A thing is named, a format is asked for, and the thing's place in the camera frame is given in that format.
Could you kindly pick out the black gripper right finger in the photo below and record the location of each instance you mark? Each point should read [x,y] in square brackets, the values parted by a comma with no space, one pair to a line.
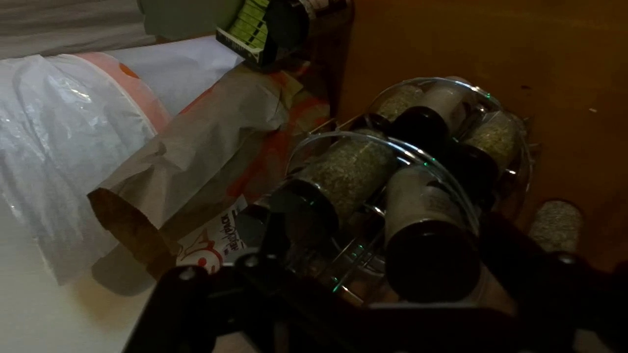
[562,300]

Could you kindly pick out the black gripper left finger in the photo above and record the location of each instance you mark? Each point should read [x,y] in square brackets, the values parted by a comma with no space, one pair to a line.
[177,305]

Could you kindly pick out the white spice bottle black cap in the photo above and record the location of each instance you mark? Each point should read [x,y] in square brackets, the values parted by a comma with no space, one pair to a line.
[428,113]
[424,241]

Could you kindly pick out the herb spice bottle black cap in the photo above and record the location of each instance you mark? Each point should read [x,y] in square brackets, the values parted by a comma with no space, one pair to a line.
[493,139]
[399,100]
[340,176]
[556,225]

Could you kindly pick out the brown paper bag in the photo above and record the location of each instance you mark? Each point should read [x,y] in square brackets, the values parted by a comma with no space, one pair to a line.
[208,143]

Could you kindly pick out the white plastic bag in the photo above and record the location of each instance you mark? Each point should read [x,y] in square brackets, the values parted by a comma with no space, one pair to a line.
[71,143]

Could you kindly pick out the green cardboard box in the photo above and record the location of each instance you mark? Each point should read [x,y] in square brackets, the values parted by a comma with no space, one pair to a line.
[261,29]

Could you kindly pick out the dark glass jar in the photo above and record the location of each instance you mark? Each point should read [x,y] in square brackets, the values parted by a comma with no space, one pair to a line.
[326,25]

